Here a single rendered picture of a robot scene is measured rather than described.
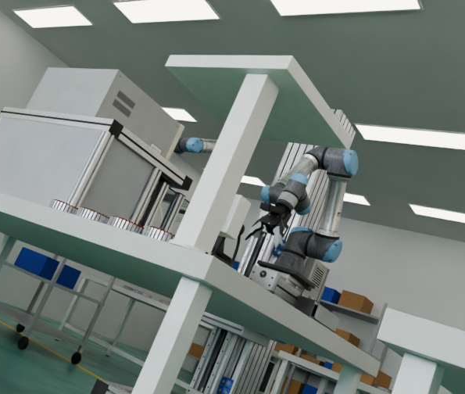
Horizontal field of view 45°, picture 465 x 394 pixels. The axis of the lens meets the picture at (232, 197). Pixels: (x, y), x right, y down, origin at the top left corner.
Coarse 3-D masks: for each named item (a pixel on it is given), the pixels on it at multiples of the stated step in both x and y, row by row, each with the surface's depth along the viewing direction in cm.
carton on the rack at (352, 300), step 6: (342, 294) 831; (348, 294) 827; (354, 294) 822; (342, 300) 827; (348, 300) 823; (354, 300) 818; (360, 300) 813; (366, 300) 817; (348, 306) 819; (354, 306) 814; (360, 306) 809; (366, 306) 821; (372, 306) 840; (366, 312) 825
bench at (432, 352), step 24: (384, 336) 84; (408, 336) 82; (432, 336) 81; (456, 336) 79; (408, 360) 84; (432, 360) 83; (456, 360) 78; (408, 384) 83; (432, 384) 82; (456, 384) 100
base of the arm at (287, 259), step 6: (282, 252) 273; (288, 252) 270; (294, 252) 269; (282, 258) 269; (288, 258) 268; (294, 258) 268; (300, 258) 269; (276, 264) 269; (282, 264) 266; (288, 264) 266; (294, 264) 267; (300, 264) 268; (300, 270) 267
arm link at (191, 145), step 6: (186, 138) 284; (192, 138) 281; (198, 138) 281; (180, 144) 285; (186, 144) 282; (192, 144) 279; (198, 144) 281; (204, 144) 287; (210, 144) 290; (186, 150) 284; (192, 150) 281; (198, 150) 281; (204, 150) 288; (210, 150) 291
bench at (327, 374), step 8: (280, 352) 445; (288, 360) 442; (296, 360) 435; (304, 360) 431; (280, 368) 443; (312, 368) 425; (320, 368) 422; (280, 376) 440; (328, 376) 416; (336, 376) 413; (280, 384) 438; (320, 384) 501; (360, 384) 402; (272, 392) 437; (320, 392) 498; (368, 392) 399; (376, 392) 394; (384, 392) 391
